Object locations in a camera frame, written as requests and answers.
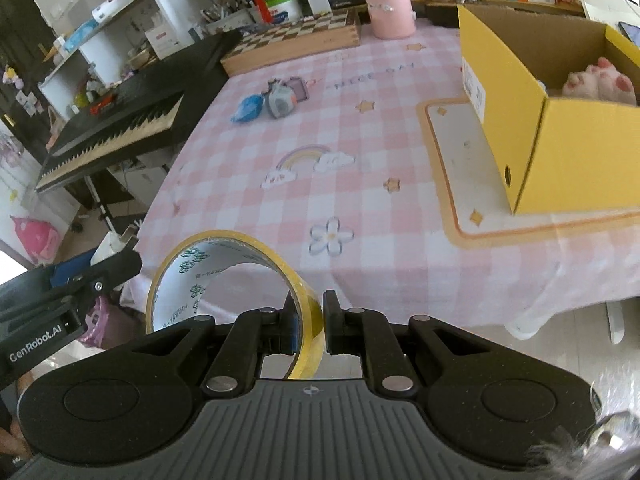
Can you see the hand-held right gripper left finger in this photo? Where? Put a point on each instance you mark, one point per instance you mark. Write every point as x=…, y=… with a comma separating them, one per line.
x=295, y=330

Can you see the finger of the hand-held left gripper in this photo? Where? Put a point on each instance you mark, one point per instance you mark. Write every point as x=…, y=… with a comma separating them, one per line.
x=72, y=267

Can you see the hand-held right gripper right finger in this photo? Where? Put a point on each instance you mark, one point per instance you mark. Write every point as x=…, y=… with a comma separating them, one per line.
x=332, y=325

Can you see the yellow tape roll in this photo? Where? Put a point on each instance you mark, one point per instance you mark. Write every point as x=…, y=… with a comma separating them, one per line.
x=220, y=255

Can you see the yellow cardboard box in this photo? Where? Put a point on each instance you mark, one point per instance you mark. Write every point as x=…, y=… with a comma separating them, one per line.
x=585, y=160

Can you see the pink plush toy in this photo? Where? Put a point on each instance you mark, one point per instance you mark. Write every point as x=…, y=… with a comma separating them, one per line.
x=600, y=85

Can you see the pink checked cloth desktop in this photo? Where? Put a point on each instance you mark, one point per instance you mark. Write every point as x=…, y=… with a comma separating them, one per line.
x=375, y=210

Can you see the purple plastic toy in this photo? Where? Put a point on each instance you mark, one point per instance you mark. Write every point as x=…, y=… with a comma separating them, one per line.
x=105, y=325

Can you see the keyboard stand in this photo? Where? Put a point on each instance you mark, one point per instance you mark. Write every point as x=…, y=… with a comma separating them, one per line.
x=107, y=210

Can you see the black piano keyboard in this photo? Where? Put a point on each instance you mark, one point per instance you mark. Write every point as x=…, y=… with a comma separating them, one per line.
x=140, y=90

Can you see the white storage shelf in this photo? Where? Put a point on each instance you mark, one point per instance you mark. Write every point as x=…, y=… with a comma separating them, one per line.
x=100, y=47

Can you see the blue plastic packet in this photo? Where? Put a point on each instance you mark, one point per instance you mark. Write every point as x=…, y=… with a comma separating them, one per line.
x=248, y=108

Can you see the purple card holder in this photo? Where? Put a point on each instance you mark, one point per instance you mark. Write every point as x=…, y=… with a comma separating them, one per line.
x=300, y=89

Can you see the white box with red label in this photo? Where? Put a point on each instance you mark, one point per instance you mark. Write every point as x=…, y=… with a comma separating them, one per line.
x=159, y=42

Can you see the wooden chessboard box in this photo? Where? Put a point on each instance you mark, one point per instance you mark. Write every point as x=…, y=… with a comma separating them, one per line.
x=300, y=40

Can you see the pen holder with pens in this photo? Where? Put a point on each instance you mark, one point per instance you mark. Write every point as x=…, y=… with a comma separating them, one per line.
x=227, y=20

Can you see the grey furry object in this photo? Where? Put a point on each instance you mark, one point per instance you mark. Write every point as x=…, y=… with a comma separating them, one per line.
x=605, y=440

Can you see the white tub with green lid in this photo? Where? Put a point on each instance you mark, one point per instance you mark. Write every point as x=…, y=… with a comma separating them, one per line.
x=283, y=10

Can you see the wooden book rack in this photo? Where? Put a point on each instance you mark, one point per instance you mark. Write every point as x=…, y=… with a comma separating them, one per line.
x=550, y=6

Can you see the white worksheet paper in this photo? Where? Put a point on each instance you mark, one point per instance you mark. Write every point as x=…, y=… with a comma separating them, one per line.
x=600, y=5

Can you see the smartphone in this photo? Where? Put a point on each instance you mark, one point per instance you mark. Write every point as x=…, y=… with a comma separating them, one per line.
x=631, y=32

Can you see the small grey camera toy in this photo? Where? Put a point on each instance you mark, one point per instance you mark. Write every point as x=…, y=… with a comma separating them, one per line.
x=280, y=102

